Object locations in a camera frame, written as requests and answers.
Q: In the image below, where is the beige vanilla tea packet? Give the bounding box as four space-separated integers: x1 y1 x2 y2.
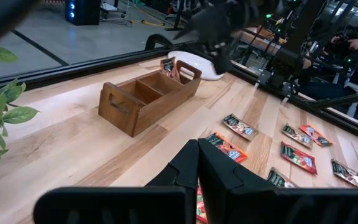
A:
331 158 358 189
265 167 300 189
222 113 259 141
280 123 314 149

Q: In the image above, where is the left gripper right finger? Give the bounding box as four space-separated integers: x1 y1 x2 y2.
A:
197 138 358 224

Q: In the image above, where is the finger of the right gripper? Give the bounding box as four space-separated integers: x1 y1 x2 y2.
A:
173 18 201 40
213 46 234 75

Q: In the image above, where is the black cable loop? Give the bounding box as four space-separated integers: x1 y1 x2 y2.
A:
144 33 175 52

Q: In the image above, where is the yellow floor cable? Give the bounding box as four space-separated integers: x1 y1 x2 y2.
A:
129 19 166 27

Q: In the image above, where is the background wooden table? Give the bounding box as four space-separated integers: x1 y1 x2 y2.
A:
237 26 282 55

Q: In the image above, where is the wooden three-compartment tea box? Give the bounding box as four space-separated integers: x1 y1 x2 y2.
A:
98 60 203 138

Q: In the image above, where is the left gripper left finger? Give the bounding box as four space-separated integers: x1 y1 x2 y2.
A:
32 139 200 224

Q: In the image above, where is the green plant in white pot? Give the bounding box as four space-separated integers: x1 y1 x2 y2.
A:
0 45 40 194

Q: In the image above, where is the black computer tower blue light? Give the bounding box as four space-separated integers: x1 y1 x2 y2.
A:
64 0 101 26

